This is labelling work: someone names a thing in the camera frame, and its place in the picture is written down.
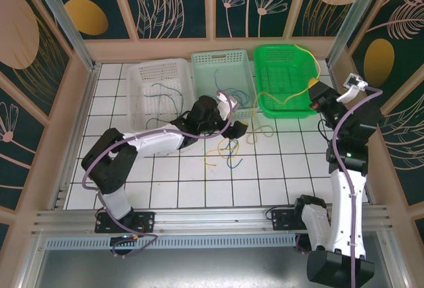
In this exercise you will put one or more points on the aluminium corner post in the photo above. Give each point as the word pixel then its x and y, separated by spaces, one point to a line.
pixel 63 16
pixel 351 16

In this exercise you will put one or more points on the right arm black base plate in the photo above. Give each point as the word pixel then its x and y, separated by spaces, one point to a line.
pixel 281 221

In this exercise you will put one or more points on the wall panel pink flowers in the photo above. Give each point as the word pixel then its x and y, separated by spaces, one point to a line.
pixel 245 20

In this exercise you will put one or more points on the wall panel beige circle reeds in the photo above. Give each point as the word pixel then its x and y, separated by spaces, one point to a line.
pixel 314 13

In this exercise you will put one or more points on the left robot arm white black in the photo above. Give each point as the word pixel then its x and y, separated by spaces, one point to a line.
pixel 152 139

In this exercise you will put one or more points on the wall panel single pink flower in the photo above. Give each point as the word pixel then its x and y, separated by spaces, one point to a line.
pixel 16 155

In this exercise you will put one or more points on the wall panel curved leaf outlines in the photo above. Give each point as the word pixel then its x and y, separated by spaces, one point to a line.
pixel 407 175

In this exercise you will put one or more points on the wall panel large beige circle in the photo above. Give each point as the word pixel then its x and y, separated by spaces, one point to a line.
pixel 20 36

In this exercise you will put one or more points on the wall panel orange circle leaves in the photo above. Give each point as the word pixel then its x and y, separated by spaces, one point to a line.
pixel 198 10

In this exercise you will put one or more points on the aluminium mounting rail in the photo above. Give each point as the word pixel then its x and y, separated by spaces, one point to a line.
pixel 212 216

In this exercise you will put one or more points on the mint perforated plastic basket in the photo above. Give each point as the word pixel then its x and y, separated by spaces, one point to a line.
pixel 202 79

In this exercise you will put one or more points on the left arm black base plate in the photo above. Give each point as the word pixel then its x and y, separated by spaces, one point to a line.
pixel 145 221

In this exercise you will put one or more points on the grey metal plate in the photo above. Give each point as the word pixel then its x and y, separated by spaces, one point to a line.
pixel 212 269

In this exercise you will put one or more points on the bright green plastic basket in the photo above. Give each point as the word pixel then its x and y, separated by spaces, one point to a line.
pixel 281 69

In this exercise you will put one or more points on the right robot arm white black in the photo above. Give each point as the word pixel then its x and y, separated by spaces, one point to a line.
pixel 344 208

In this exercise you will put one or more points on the wall panel yellow circle feathers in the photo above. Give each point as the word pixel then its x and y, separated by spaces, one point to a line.
pixel 404 69

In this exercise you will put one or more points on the wall panel yellow oval leaf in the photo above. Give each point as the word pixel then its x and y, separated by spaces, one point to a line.
pixel 112 10

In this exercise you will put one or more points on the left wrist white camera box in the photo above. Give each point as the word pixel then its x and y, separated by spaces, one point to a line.
pixel 232 104

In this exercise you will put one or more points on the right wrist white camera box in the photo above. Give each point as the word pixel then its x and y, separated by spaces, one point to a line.
pixel 354 82

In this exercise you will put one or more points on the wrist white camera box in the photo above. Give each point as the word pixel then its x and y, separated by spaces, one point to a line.
pixel 232 104
pixel 354 82

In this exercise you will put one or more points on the white perforated plastic basket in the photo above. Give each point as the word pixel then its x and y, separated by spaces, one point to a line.
pixel 139 79

